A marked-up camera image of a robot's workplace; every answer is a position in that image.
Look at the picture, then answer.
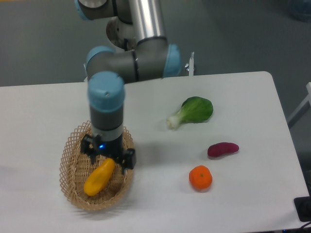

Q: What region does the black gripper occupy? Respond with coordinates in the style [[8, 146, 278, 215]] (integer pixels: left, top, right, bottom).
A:
[[80, 134, 136, 174]]

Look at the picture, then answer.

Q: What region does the yellow mango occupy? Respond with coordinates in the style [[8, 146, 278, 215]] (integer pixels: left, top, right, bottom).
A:
[[84, 158, 115, 196]]

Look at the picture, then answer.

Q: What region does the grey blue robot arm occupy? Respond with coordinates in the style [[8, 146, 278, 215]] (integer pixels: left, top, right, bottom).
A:
[[75, 0, 182, 170]]

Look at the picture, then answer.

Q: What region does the woven wicker basket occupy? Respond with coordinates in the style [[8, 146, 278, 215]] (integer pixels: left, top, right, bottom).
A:
[[59, 120, 134, 211]]

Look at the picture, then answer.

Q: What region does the orange tangerine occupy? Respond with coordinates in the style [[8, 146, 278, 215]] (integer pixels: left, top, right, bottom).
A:
[[189, 165, 213, 190]]

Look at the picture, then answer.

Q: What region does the green bok choy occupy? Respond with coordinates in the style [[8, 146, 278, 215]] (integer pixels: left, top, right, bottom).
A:
[[166, 96, 214, 130]]

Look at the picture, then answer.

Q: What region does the purple sweet potato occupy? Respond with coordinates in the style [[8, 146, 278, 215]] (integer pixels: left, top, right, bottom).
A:
[[207, 142, 240, 158]]

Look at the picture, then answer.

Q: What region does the black device at edge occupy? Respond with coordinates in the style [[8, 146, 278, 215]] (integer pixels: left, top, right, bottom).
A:
[[294, 196, 311, 222]]

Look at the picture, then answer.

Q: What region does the white metal base frame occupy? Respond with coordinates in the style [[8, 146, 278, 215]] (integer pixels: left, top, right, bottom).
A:
[[83, 51, 196, 82]]

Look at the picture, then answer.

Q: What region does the white frame at right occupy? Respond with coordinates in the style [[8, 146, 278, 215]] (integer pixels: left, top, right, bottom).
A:
[[287, 82, 311, 129]]

